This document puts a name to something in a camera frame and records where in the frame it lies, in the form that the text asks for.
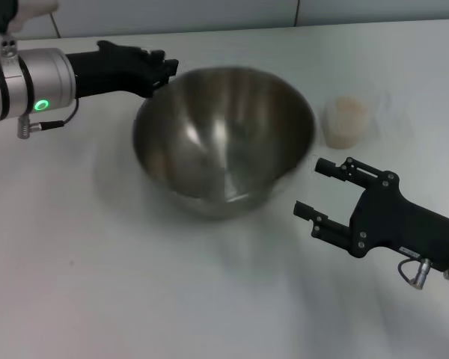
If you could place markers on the clear plastic measuring cup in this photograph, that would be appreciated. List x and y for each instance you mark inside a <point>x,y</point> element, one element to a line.
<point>346,125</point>

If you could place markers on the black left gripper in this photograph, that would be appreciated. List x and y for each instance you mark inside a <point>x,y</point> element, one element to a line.
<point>108,71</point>

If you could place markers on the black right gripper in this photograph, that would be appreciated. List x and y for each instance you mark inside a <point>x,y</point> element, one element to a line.
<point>393,220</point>

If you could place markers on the stainless steel mixing bowl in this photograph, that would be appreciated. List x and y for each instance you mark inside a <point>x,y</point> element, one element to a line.
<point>224,149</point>

